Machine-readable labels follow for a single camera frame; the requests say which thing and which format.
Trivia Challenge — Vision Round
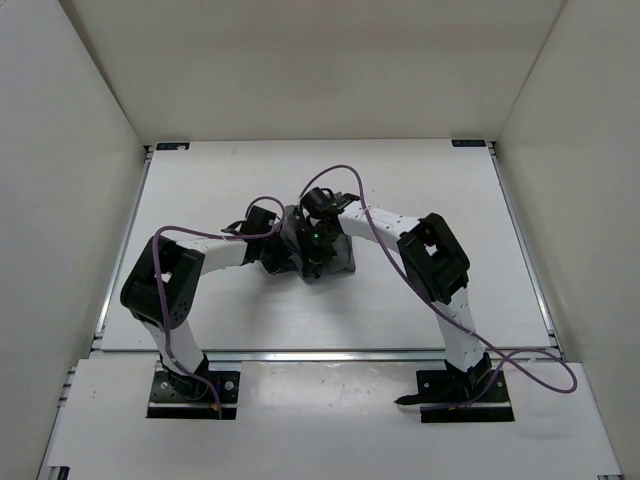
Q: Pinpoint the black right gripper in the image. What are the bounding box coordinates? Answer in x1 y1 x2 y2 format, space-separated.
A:
297 225 341 277

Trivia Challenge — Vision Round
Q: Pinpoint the grey pleated skirt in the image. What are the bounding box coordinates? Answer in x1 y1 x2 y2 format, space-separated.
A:
280 205 356 283

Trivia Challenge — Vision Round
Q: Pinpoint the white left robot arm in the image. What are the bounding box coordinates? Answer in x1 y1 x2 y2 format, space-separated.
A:
120 234 296 398

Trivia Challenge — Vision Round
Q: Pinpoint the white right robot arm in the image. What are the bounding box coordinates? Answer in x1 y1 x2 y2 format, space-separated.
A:
300 194 490 401

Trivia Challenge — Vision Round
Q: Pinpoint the dark label sticker left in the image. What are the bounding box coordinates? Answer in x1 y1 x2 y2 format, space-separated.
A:
155 142 190 151

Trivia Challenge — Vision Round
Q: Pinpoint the dark label sticker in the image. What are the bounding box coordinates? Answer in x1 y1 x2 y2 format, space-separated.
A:
155 142 190 151
451 139 486 148

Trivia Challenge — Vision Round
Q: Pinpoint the dark label sticker right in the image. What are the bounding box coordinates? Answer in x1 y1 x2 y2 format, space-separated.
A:
451 139 486 148

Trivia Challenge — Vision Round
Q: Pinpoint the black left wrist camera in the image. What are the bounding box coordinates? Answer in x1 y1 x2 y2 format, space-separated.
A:
222 205 276 235

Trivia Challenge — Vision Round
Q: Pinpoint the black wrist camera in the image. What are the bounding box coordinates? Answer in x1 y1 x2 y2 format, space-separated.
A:
300 187 335 217
222 205 276 235

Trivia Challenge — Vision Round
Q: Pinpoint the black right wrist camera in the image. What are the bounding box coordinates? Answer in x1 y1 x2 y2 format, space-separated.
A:
300 187 335 217

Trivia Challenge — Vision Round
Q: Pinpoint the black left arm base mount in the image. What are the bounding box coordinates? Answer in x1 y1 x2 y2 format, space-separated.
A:
146 364 241 421

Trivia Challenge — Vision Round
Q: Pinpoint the aluminium table edge rail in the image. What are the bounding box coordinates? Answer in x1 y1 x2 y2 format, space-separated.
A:
89 348 551 362

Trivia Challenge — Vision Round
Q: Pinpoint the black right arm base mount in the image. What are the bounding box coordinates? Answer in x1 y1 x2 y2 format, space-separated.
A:
394 354 515 424

